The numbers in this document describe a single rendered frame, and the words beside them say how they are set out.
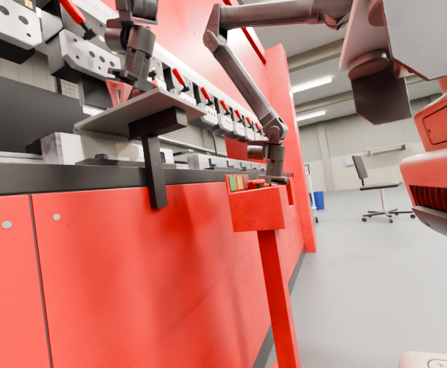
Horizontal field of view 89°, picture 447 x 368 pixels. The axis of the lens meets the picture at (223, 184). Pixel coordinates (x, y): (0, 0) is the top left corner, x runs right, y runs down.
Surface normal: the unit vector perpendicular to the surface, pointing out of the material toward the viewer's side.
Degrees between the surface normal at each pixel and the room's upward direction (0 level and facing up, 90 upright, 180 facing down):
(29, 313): 90
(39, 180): 90
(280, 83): 90
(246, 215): 90
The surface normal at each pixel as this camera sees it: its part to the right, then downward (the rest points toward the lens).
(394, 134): -0.37, 0.03
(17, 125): 0.89, -0.15
